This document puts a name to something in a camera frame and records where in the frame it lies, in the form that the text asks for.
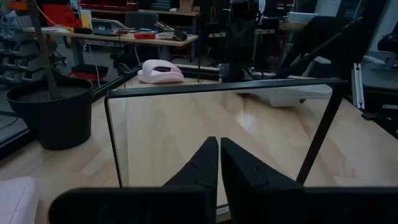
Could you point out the red box on desk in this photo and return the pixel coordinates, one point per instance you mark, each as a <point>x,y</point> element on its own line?
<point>144,35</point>

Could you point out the red storage crate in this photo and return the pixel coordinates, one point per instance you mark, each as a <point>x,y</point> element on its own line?
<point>59,15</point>

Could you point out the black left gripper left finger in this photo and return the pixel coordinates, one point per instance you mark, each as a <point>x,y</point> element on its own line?
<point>192,193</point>

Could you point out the aluminium extrusion bar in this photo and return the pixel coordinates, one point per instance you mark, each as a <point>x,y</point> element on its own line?
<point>357,90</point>

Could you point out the black metal table frame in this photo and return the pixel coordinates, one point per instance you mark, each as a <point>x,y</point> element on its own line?
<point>112,82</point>

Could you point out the grey slide slipper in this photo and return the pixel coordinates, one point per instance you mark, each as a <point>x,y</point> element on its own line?
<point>289,96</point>

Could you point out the pink slide slipper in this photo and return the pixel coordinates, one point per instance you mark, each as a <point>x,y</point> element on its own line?
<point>161,77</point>
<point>15,202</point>

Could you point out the green plant in black pot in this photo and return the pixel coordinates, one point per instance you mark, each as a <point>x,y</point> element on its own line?
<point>62,124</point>

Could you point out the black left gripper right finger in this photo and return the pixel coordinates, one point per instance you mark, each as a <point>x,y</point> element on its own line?
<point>248,193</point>

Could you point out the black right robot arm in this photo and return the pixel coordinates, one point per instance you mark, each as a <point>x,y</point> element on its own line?
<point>239,40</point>

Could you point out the wooden shelf with black frame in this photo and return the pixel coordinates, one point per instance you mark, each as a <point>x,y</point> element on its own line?
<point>217,87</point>

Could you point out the grey stacked storage bins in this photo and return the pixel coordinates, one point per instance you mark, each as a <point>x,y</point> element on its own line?
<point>18,62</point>

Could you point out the grey device on desk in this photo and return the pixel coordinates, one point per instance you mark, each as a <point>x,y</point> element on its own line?
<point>102,28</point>

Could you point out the wooden background desk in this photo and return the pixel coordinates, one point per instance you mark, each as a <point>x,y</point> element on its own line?
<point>130,38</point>

